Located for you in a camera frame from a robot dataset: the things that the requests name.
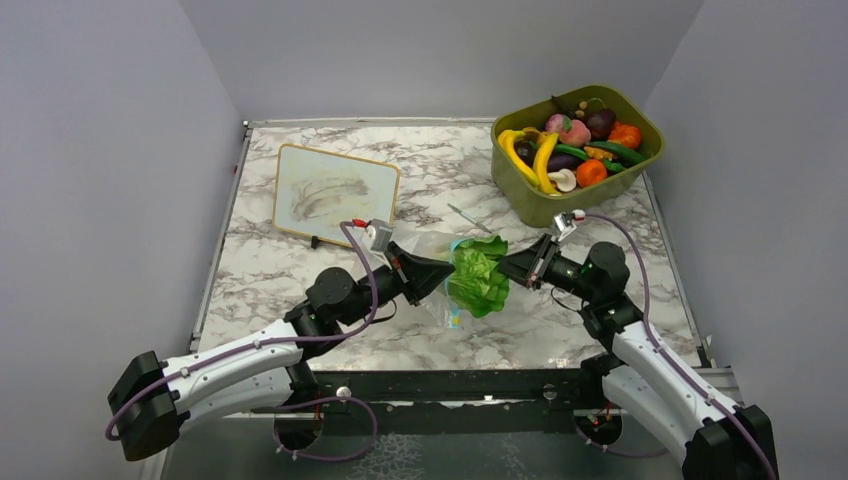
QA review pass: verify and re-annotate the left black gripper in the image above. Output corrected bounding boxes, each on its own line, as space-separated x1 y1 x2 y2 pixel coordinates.
340 242 456 327

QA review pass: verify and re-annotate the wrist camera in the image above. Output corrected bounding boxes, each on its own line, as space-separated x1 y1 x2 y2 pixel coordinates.
365 219 393 254
553 212 578 244

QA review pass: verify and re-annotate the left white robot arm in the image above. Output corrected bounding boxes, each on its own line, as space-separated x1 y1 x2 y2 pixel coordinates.
104 242 455 461

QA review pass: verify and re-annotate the small whiteboard yellow frame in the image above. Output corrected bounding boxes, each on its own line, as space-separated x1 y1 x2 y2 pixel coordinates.
271 144 401 247

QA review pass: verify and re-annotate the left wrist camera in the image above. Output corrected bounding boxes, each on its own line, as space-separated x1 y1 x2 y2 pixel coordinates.
365 219 393 254

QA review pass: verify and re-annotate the clear zip top bag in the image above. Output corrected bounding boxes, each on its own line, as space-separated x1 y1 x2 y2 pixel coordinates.
413 231 482 330

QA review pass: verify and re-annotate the white mushroom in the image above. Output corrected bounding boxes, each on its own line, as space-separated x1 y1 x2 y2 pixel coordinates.
548 169 578 194

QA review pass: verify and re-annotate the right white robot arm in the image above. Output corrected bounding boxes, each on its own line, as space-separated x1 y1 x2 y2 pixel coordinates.
498 235 779 479

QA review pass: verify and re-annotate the purple eggplant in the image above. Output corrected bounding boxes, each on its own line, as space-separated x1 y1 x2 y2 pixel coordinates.
547 152 584 173

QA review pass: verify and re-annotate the orange tangerine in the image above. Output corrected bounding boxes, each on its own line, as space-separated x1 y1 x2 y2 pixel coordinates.
575 158 608 188

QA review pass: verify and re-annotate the green chili pepper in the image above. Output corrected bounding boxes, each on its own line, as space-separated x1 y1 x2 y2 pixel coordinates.
553 144 627 173

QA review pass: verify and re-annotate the yellow banana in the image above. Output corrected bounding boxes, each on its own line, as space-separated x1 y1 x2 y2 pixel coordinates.
497 130 540 188
533 133 561 196

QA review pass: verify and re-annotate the green white pen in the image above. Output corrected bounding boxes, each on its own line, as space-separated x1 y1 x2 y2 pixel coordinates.
447 203 494 234

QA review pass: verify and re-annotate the pink purple onion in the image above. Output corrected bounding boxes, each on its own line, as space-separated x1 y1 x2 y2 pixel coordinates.
545 114 566 134

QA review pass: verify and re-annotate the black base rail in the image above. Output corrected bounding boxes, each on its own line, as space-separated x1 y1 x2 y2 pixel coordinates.
274 368 615 436

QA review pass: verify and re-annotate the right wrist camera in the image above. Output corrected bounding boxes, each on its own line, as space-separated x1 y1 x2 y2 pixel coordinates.
553 212 578 244

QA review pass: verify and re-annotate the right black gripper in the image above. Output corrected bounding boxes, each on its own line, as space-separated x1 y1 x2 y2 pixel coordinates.
489 233 598 303

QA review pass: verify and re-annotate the pink peach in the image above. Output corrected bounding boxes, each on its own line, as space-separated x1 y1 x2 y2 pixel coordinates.
559 120 592 148

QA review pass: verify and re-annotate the green lettuce leaf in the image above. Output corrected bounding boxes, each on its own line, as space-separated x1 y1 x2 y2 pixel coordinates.
446 235 510 318

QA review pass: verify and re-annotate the bumpy orange fruit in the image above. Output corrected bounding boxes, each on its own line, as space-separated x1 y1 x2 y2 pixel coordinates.
607 121 642 150

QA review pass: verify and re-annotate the olive green plastic bin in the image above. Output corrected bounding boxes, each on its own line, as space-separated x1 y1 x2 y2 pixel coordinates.
491 85 664 227

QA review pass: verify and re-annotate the dark purple avocado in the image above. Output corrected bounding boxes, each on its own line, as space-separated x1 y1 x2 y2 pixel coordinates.
584 108 617 139

